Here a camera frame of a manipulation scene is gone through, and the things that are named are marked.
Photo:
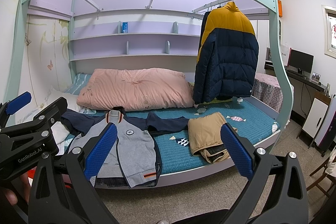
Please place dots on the pink folded quilt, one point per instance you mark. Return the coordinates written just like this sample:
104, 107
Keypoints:
136, 90

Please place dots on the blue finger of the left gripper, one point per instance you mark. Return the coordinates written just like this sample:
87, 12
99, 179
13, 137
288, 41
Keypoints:
17, 103

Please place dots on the dark wooden desk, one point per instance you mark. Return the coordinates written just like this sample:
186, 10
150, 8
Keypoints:
305, 80

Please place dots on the blue striped pillow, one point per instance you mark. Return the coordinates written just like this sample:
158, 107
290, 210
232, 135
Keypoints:
80, 82

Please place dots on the wooden chair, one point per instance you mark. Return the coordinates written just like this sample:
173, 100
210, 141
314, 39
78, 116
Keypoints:
322, 184

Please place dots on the navy and yellow puffer jacket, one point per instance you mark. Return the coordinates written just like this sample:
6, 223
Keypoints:
227, 56

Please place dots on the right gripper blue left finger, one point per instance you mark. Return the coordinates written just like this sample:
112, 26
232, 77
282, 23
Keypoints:
62, 191

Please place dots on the grey and navy zip jacket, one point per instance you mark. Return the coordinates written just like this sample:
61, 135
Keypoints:
134, 159

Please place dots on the lilac wall shelf unit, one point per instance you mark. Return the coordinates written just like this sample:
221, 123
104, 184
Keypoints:
131, 32

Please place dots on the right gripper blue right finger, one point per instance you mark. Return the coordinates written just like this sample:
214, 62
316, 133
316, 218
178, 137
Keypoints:
287, 200

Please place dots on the black computer monitor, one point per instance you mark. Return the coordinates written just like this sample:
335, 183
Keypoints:
302, 61

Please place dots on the white cabinet door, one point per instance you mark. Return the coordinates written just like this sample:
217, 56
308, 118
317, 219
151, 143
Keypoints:
315, 126

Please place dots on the tan khaki jacket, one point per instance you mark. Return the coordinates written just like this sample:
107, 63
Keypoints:
205, 138

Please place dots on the blue box on shelf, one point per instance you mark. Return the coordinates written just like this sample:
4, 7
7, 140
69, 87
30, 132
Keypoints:
124, 27

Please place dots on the person's left hand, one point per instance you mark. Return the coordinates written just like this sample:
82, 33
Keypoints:
21, 187

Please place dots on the pink patterned covered table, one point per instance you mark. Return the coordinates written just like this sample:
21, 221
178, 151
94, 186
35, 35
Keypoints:
267, 89

